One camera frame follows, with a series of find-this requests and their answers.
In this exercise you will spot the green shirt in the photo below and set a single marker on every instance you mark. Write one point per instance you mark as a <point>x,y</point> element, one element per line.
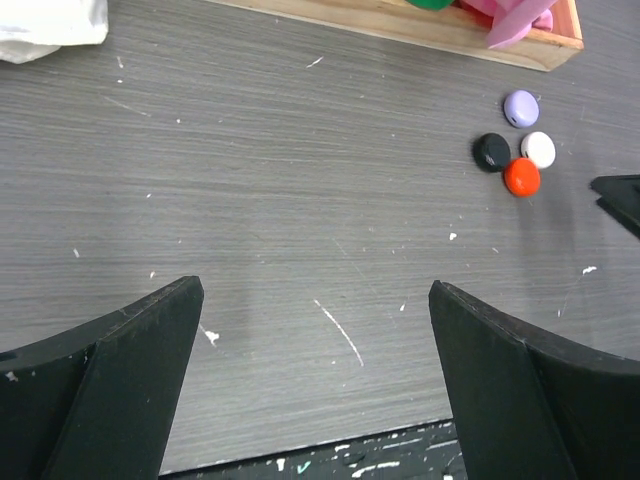
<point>432,5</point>

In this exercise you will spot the pink t-shirt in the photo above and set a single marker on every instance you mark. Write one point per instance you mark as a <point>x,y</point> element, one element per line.
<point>512,20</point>

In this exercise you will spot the orange earbud case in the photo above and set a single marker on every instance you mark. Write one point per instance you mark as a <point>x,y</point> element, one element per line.
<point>522,177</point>

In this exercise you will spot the purple earbud case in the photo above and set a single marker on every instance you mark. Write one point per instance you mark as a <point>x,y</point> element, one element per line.
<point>521,109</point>

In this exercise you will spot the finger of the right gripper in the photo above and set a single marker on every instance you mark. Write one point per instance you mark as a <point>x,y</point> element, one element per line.
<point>620,193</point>

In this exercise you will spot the wooden clothes rack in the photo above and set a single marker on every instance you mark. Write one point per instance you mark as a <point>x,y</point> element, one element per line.
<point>451,29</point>

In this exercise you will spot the white earbud case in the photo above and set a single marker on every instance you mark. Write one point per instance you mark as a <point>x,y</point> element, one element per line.
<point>539,148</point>

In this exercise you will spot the black earbud case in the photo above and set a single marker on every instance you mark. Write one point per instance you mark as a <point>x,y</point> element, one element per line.
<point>491,152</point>

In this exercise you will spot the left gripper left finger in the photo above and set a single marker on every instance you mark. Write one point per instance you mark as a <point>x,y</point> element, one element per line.
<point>98,401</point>

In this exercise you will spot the cream white cloth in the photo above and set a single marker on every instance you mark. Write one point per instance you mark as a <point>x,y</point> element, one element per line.
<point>31,30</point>

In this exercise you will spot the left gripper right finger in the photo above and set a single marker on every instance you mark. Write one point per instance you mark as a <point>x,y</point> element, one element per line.
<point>530,404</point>

